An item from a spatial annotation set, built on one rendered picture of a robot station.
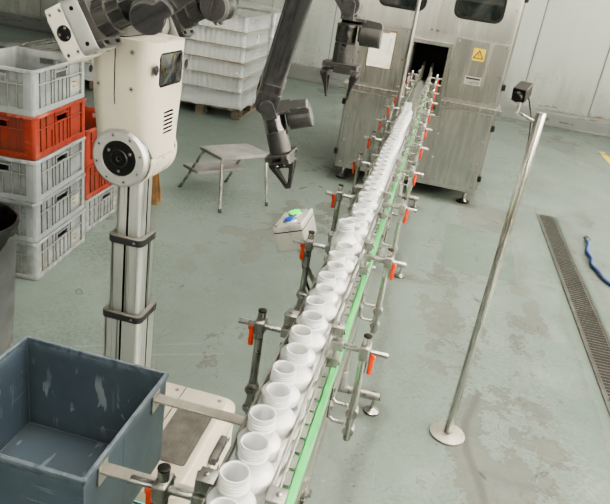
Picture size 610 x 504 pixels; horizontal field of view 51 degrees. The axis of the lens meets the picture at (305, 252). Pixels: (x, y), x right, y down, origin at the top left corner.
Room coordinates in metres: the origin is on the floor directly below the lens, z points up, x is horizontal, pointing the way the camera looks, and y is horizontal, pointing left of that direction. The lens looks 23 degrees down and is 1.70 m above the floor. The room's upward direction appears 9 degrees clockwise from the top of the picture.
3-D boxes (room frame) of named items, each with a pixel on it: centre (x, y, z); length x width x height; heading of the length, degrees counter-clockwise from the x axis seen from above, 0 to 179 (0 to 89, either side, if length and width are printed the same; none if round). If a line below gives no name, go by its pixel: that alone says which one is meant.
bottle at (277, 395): (0.75, 0.01, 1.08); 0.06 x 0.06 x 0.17
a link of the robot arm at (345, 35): (1.86, -0.02, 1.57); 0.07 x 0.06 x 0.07; 81
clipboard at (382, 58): (5.74, -0.37, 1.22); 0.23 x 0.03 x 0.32; 81
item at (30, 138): (3.29, 1.58, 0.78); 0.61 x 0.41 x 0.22; 178
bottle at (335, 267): (1.21, -0.07, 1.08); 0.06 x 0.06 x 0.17
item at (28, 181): (3.28, 1.57, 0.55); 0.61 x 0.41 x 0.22; 178
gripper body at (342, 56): (1.86, -0.02, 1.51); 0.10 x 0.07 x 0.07; 81
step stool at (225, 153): (4.78, 0.72, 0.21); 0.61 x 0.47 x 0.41; 44
